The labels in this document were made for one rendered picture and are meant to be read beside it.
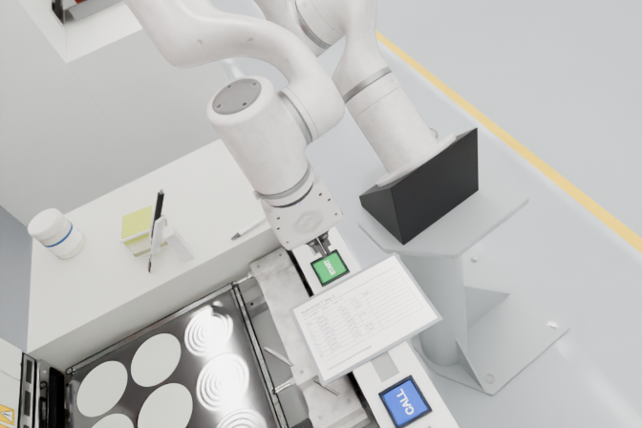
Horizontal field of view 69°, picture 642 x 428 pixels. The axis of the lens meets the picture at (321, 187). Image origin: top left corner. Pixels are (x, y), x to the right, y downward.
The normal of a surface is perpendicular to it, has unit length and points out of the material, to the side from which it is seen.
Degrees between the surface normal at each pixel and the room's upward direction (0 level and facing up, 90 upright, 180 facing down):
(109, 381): 0
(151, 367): 0
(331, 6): 69
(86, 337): 90
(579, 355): 0
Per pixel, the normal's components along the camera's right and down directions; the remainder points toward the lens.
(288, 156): 0.64, 0.43
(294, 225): 0.34, 0.64
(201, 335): -0.25, -0.65
